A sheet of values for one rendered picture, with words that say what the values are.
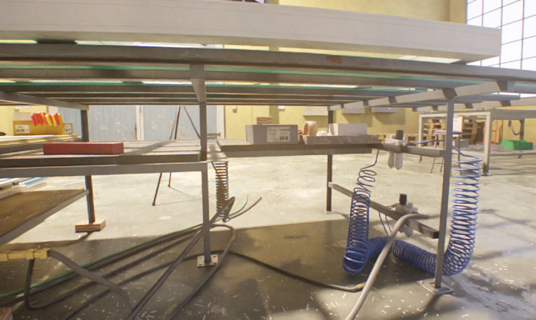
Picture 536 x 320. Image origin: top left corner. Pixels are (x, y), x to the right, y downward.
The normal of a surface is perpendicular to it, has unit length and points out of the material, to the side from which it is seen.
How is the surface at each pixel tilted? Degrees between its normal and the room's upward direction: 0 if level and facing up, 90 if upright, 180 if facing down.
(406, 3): 90
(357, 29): 90
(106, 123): 90
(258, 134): 90
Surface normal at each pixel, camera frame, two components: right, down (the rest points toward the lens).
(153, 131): 0.22, 0.10
